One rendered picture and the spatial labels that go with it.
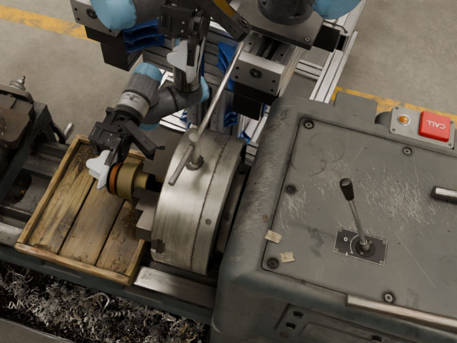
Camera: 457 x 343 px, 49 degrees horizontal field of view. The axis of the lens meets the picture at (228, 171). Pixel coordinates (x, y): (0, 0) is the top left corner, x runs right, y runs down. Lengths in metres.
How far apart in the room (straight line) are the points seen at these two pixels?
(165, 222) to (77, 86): 1.87
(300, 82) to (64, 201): 1.48
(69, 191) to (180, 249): 0.48
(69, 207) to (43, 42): 1.79
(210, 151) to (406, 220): 0.40
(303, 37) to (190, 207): 0.59
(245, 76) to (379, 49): 1.82
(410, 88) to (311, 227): 2.12
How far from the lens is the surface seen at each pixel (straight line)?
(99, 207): 1.37
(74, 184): 1.42
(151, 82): 1.30
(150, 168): 1.14
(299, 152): 1.02
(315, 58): 2.67
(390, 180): 1.04
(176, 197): 0.99
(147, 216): 1.08
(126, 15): 1.07
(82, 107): 2.71
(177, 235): 1.01
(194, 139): 0.93
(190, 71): 1.00
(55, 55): 2.98
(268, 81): 1.36
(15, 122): 1.41
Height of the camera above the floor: 2.09
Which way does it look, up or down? 59 degrees down
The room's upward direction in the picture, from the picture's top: 6 degrees clockwise
